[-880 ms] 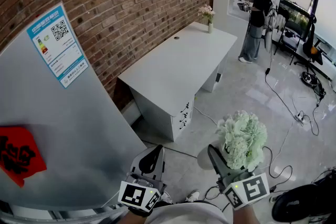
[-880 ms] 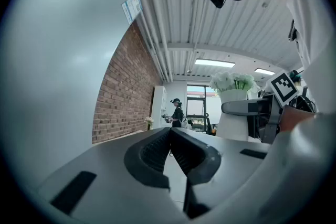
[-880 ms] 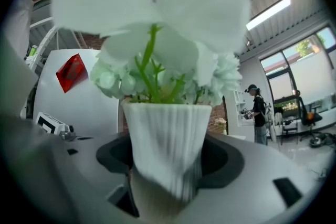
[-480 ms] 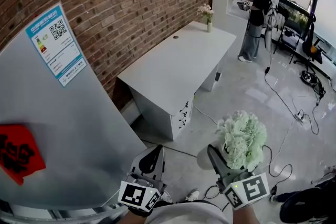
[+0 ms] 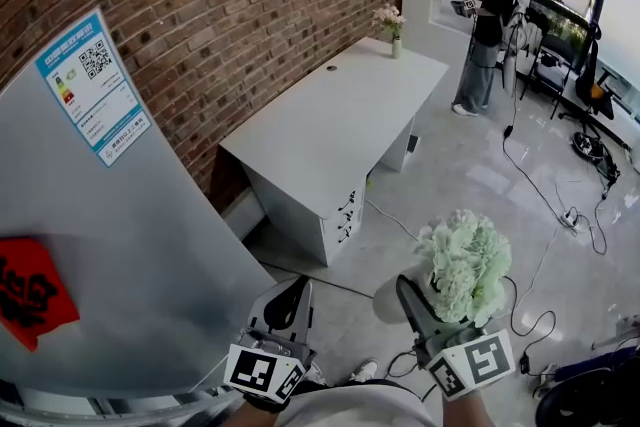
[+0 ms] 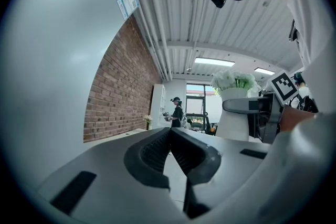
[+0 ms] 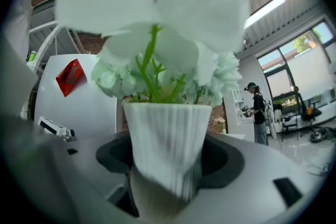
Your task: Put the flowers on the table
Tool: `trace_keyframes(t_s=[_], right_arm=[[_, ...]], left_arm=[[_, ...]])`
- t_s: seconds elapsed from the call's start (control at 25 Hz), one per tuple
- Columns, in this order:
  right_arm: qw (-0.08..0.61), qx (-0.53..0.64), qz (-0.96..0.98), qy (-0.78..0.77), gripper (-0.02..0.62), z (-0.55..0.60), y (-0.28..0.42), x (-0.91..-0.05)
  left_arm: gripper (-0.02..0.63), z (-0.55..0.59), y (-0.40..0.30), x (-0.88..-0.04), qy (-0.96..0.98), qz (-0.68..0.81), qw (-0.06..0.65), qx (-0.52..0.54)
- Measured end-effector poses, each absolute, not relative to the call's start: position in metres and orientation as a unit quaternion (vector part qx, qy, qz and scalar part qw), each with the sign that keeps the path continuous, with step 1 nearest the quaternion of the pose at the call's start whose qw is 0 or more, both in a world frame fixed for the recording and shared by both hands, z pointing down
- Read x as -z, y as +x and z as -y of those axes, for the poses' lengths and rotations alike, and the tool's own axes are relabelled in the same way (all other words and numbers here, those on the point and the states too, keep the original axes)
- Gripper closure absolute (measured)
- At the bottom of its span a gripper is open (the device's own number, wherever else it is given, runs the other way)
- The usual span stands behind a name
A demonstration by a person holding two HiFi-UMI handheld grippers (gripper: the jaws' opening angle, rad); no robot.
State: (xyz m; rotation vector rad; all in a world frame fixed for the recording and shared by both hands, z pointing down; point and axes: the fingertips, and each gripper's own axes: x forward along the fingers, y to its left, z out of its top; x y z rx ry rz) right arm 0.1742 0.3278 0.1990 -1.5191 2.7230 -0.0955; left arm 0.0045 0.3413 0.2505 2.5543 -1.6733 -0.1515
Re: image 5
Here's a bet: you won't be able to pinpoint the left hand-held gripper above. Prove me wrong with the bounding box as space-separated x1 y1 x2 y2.
223 274 317 405

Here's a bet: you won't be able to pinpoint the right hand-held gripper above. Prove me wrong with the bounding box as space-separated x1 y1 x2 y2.
395 274 517 403

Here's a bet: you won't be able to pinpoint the round white vase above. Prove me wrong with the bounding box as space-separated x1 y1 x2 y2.
372 263 427 325

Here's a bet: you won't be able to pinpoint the pale green hydrangea bouquet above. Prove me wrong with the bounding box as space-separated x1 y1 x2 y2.
414 208 514 329

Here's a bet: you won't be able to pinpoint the person's right forearm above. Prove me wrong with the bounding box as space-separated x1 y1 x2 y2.
442 388 495 427

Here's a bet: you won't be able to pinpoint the person's left forearm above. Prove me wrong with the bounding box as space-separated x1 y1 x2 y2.
219 394 289 427

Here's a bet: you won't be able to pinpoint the white desk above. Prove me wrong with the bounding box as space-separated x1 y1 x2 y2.
219 36 450 268

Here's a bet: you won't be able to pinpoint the pink flowers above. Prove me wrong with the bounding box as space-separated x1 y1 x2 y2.
371 3 407 41

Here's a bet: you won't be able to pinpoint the person's white shoe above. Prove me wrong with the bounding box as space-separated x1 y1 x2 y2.
349 358 380 384
303 362 327 387

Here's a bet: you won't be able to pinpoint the person's black trousers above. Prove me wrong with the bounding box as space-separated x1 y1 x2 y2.
297 377 419 399

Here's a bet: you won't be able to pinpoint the person's white shirt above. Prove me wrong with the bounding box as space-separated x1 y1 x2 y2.
277 382 437 427

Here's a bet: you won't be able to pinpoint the grey refrigerator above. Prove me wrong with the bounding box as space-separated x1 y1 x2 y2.
0 6 277 419

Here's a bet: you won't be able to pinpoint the blue cloth item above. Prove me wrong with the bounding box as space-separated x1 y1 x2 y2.
552 345 640 384

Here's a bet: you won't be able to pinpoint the black scooter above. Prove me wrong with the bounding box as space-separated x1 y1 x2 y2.
572 129 622 187

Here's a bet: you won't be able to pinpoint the red paper sticker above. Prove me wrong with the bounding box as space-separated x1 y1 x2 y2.
0 237 81 353

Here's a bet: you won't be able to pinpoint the white backpack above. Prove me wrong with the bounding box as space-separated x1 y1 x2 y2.
499 4 532 99

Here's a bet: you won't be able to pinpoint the black and orange chair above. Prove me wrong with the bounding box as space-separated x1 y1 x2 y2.
557 22 620 137

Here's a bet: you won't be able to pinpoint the black folding stand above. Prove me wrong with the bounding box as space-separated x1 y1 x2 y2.
519 7 590 119

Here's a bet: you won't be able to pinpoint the blue energy label sticker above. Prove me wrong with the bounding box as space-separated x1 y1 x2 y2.
34 9 153 169

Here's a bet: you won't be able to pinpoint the thin white cable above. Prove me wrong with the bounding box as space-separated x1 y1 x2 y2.
363 198 422 242

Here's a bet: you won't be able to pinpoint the looped black cable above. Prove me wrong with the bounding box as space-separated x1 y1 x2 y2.
501 275 558 352

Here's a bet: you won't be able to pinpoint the long black floor cable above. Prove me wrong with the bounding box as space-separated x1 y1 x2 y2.
501 44 576 224

